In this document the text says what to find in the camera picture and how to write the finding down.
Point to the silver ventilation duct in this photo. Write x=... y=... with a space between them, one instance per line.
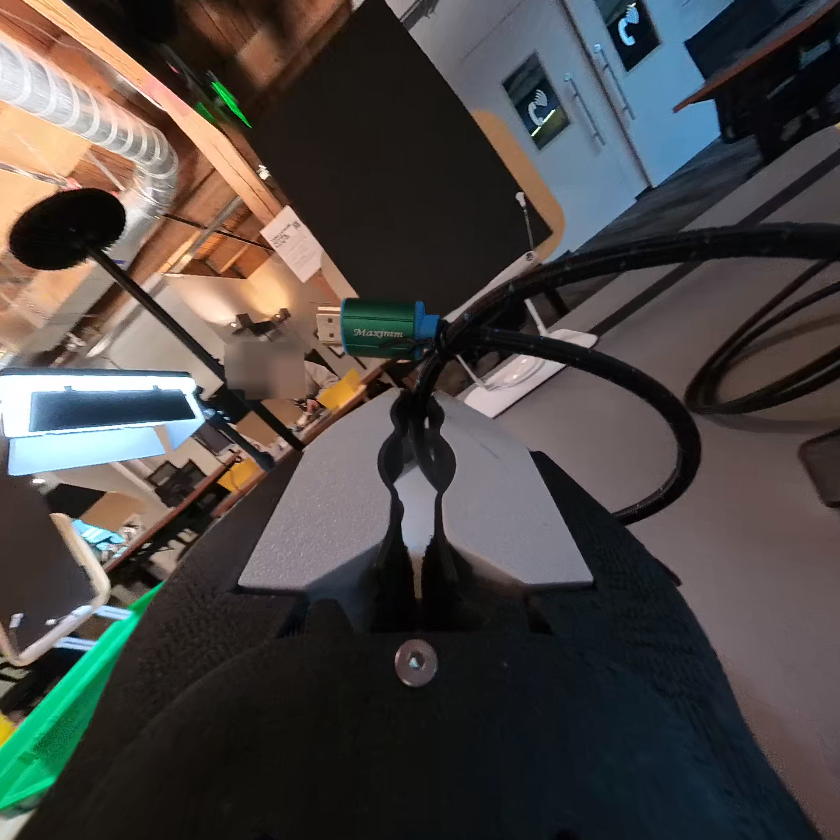
x=98 y=111

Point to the black foam ball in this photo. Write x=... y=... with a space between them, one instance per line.
x=65 y=226

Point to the white paper sheet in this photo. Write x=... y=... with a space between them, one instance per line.
x=292 y=243

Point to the green plastic bin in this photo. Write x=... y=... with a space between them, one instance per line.
x=59 y=709

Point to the black office chair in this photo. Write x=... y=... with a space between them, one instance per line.
x=722 y=43

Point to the black boom pole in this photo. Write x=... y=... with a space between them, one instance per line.
x=197 y=354

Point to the black board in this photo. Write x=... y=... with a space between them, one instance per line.
x=33 y=577
x=394 y=164

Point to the black HDMI switch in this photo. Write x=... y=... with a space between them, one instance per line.
x=820 y=472

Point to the wooden office desk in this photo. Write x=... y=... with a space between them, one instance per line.
x=735 y=79
x=170 y=505

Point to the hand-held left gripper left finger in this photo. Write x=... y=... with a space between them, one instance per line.
x=321 y=518

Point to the small yellow plastic bin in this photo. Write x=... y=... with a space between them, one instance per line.
x=341 y=392

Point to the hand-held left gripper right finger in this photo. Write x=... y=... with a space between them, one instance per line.
x=512 y=518

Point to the studio light panel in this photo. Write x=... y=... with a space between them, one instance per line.
x=98 y=410

